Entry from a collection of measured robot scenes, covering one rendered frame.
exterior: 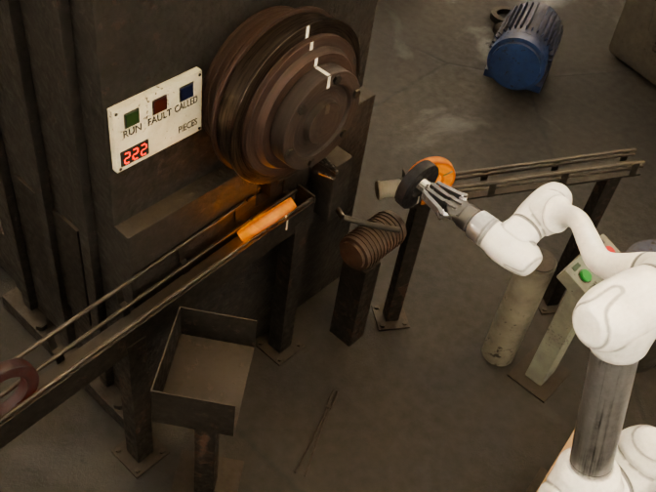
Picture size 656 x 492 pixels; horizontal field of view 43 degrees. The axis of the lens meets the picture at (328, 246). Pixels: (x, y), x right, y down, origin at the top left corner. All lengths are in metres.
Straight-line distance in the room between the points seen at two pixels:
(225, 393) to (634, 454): 1.03
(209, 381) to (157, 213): 0.45
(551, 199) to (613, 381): 0.62
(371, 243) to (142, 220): 0.81
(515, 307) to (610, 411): 0.98
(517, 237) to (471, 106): 2.00
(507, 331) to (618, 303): 1.25
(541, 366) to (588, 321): 1.30
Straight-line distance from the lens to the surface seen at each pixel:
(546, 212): 2.32
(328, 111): 2.10
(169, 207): 2.22
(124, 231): 2.16
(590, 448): 2.07
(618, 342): 1.77
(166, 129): 2.06
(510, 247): 2.28
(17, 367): 2.06
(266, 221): 2.28
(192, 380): 2.20
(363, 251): 2.65
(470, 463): 2.88
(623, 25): 4.83
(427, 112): 4.12
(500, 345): 3.04
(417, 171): 2.37
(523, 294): 2.83
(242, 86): 1.99
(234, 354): 2.24
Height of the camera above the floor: 2.42
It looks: 46 degrees down
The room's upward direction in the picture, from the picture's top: 10 degrees clockwise
